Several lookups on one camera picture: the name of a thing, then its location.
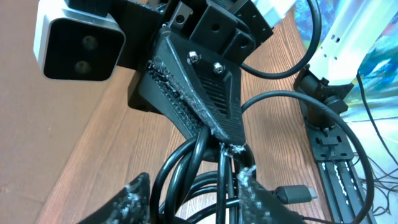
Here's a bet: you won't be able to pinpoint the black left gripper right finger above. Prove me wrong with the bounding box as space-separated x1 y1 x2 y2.
237 166 304 224

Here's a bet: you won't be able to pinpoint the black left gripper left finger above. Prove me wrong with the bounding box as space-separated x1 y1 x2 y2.
78 172 150 224

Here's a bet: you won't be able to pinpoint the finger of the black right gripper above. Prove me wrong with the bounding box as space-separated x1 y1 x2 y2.
146 28 246 145
127 70 202 139

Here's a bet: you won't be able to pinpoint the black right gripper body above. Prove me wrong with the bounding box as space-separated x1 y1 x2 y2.
67 0 273 69

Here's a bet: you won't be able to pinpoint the black usb cables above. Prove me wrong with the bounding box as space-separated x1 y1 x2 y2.
149 90 376 224

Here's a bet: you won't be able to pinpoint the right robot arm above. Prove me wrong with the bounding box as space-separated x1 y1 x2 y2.
47 1 397 145

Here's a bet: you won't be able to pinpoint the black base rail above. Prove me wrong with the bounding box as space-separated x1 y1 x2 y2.
305 121 365 223

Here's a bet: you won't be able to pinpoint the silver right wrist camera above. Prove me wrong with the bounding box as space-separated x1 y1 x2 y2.
33 6 125 81

